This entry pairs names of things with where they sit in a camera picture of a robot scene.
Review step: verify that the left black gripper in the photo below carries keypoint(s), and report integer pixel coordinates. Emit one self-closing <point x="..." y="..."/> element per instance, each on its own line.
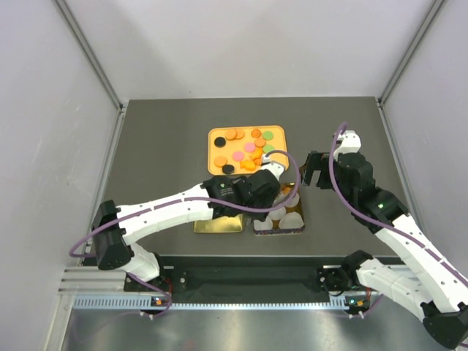
<point x="258" y="215"/>

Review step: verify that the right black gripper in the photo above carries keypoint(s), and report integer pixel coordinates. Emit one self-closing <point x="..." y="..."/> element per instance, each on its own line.
<point x="316" y="161"/>

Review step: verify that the fish shaped cookie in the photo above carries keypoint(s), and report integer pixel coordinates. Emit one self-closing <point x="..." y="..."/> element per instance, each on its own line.
<point x="248" y="165"/>
<point x="256" y="154"/>

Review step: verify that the black sandwich cookie bottom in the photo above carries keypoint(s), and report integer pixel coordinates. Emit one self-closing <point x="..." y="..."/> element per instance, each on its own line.
<point x="228" y="169"/>

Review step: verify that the black sandwich cookie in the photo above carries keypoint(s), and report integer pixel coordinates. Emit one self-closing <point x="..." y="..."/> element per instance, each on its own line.
<point x="220" y="142"/>
<point x="228" y="169"/>

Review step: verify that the round dotted biscuit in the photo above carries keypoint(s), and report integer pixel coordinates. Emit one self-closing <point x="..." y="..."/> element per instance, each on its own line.
<point x="220" y="161"/>

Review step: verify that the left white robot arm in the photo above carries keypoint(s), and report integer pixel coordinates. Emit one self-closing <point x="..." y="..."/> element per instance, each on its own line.
<point x="119" y="228"/>

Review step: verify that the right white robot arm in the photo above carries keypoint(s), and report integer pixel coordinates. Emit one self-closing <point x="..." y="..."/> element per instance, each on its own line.
<point x="438" y="297"/>

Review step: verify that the center paper cup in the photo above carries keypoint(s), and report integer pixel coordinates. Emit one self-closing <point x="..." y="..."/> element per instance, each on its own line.
<point x="277" y="214"/>

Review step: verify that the paper cup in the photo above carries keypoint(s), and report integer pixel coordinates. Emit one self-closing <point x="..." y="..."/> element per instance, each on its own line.
<point x="277" y="214"/>
<point x="264" y="225"/>
<point x="290" y="200"/>
<point x="291" y="221"/>

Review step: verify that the top right paper cup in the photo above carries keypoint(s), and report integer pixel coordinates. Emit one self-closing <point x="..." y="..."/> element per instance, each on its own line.
<point x="290" y="200"/>

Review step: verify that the bottom left paper cup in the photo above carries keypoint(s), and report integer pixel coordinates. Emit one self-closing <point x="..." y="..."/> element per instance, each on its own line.
<point x="264" y="225"/>

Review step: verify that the pink cookie lower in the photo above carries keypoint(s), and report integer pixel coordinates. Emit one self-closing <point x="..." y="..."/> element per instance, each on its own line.
<point x="238" y="156"/>

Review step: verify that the pink cookie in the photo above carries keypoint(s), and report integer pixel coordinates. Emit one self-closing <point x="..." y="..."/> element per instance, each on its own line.
<point x="249" y="147"/>
<point x="238" y="156"/>

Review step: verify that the gold tin lid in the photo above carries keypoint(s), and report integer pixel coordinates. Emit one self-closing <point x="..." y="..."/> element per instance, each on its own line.
<point x="223" y="224"/>

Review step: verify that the green cookie lower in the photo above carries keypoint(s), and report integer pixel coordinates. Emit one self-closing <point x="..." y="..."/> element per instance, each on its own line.
<point x="268" y="148"/>

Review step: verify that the green cookie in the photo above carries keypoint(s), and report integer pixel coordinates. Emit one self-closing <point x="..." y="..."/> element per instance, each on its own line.
<point x="268" y="135"/>
<point x="268" y="148"/>

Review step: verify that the gold cookie tin box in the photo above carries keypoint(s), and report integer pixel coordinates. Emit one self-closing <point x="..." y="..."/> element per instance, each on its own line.
<point x="276" y="231"/>

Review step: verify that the pink cookie upper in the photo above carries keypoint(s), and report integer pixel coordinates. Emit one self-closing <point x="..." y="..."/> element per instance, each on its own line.
<point x="249" y="147"/>

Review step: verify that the bottom right paper cup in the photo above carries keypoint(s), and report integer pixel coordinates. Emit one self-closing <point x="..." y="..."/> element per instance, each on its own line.
<point x="291" y="221"/>

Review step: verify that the orange shell cookie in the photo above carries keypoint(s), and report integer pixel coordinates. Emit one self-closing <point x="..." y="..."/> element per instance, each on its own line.
<point x="259" y="142"/>

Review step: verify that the orange plastic tray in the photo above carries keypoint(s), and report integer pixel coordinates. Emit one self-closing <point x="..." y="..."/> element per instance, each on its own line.
<point x="279" y="142"/>

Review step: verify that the green cookie upper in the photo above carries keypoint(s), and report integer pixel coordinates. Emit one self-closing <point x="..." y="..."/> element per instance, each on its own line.
<point x="268" y="135"/>

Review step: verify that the orange swirl cookie upper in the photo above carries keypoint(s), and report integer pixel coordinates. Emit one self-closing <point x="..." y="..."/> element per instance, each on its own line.
<point x="256" y="133"/>

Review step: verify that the black sandwich cookie top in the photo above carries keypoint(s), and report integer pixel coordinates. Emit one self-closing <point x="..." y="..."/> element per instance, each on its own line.
<point x="220" y="142"/>

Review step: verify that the round biscuit top left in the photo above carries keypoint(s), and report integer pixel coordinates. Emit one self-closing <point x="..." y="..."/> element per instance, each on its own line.
<point x="231" y="134"/>

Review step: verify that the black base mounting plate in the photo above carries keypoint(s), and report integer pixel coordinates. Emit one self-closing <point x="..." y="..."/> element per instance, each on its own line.
<point x="250" y="279"/>

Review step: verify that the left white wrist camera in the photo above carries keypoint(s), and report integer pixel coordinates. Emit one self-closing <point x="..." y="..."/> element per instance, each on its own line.
<point x="275" y="168"/>

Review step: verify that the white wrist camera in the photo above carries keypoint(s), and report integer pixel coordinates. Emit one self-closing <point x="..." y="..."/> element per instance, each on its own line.
<point x="275" y="168"/>
<point x="347" y="142"/>

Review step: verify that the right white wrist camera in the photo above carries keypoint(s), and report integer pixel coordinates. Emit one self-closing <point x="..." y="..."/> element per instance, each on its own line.
<point x="347" y="142"/>

